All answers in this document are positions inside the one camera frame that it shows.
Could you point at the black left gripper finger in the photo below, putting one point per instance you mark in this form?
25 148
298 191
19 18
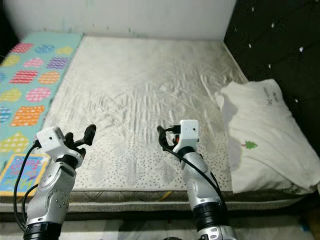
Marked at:
90 134
69 136

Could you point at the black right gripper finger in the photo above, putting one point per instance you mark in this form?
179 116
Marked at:
162 137

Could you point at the blue children's picture book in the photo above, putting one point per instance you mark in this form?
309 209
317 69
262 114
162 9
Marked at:
20 175

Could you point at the white pillow with green print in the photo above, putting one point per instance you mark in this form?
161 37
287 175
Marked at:
270 130

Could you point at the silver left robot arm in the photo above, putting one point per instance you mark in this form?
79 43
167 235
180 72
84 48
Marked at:
52 195

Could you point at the white patterned mattress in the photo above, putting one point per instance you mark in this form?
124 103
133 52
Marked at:
140 85

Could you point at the teal blanket with colourful patches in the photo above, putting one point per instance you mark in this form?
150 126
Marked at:
30 75

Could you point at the black tufted headboard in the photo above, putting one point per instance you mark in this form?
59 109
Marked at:
275 35

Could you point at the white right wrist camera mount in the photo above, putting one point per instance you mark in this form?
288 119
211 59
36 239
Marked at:
189 131

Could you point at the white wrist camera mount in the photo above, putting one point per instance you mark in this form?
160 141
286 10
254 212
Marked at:
189 131
50 137

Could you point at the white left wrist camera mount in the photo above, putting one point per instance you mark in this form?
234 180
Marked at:
50 137

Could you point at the black bed frame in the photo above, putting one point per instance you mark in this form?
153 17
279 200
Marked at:
130 216

